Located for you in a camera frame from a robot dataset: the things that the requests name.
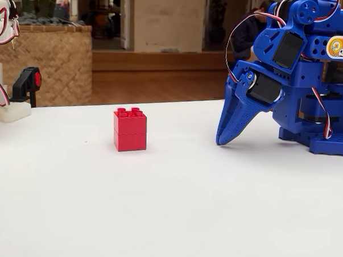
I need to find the red white black servo cable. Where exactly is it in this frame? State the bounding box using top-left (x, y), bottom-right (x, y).
top-left (224, 10), bottom-right (288, 85)

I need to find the black table clamp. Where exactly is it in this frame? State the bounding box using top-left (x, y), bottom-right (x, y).
top-left (9, 66), bottom-right (43, 109)

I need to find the woven wicker planter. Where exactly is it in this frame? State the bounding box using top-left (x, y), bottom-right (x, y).
top-left (0, 21), bottom-right (96, 110)

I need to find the person in dark clothes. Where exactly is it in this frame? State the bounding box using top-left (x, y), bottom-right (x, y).
top-left (232, 0), bottom-right (277, 65)

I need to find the round cartoon sticker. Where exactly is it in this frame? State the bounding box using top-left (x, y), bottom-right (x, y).
top-left (325, 35), bottom-right (343, 60)

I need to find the red building block stack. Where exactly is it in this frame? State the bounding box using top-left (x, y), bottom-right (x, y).
top-left (111, 106), bottom-right (149, 154)

